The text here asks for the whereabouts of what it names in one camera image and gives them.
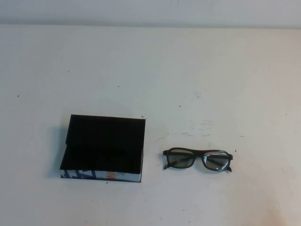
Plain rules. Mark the black framed glasses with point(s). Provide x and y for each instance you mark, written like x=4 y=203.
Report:
x=178 y=159

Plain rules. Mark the black printed glasses case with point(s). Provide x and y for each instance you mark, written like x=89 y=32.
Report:
x=103 y=131

